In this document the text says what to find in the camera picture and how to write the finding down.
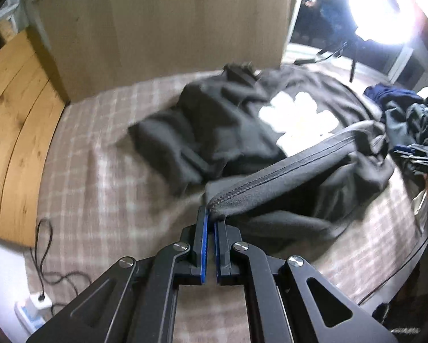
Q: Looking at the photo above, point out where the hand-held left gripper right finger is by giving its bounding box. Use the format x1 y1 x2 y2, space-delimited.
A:
214 220 398 343

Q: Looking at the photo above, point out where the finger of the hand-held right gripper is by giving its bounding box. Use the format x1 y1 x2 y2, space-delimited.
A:
393 143 428 172

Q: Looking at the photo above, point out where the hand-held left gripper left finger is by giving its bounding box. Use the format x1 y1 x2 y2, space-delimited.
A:
26 205 211 343

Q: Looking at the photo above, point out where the grey-green hoodie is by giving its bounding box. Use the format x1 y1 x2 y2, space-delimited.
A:
383 95 428 151

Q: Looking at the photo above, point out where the grey daisy print T-shirt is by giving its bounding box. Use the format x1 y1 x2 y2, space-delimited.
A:
128 62 397 254

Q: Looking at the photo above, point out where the navy blue garment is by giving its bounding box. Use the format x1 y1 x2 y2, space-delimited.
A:
363 83 423 106

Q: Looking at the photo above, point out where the black tripod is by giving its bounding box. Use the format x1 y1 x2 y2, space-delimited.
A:
337 36 372 81

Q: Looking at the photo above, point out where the pink plaid blanket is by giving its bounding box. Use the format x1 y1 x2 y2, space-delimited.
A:
23 66 428 343

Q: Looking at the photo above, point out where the bright lamp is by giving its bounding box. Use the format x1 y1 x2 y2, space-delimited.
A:
346 0 428 49

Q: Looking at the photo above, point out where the white charger plug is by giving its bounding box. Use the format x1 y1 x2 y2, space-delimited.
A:
30 294 53 310

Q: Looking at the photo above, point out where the white power strip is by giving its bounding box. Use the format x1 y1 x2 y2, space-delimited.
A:
14 293 54 333

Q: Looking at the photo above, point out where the light wooden board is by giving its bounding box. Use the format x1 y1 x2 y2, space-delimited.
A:
23 0 304 104

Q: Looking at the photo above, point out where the pine wooden headboard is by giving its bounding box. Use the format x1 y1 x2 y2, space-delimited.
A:
0 29 70 249

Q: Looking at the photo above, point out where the black adapter cable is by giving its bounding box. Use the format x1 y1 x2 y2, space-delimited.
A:
294 43 347 65

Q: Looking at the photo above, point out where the white window frame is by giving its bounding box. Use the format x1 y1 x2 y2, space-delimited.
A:
282 0 428 90

